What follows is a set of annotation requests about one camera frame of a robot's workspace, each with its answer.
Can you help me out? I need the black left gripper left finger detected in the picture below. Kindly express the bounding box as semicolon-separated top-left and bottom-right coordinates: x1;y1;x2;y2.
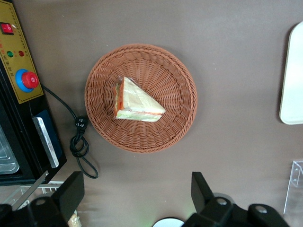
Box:
0;171;85;227

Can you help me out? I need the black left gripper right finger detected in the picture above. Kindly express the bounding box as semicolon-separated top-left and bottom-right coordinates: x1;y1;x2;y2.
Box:
191;171;292;227

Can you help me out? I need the triangular sandwich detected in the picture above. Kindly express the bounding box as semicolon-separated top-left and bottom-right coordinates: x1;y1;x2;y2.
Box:
114;76;166;123

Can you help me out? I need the round brown wicker basket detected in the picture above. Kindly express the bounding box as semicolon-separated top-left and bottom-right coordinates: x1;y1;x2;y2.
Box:
84;43;198;154

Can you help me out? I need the cream plastic tray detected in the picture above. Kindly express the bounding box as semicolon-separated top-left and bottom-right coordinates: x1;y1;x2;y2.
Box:
279;21;303;125

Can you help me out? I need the clear bag of crackers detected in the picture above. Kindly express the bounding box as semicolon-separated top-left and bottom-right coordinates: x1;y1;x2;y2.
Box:
67;209;80;227

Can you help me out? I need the clear acrylic bottle rack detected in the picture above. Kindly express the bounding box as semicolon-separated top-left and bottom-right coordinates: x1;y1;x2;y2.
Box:
283;160;303;215

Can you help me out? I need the black sealing machine yellow panel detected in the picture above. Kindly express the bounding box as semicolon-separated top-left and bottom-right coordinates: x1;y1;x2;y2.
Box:
0;0;68;186

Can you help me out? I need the black power cable with plug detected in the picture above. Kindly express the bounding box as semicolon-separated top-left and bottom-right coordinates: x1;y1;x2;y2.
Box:
41;85;99;179

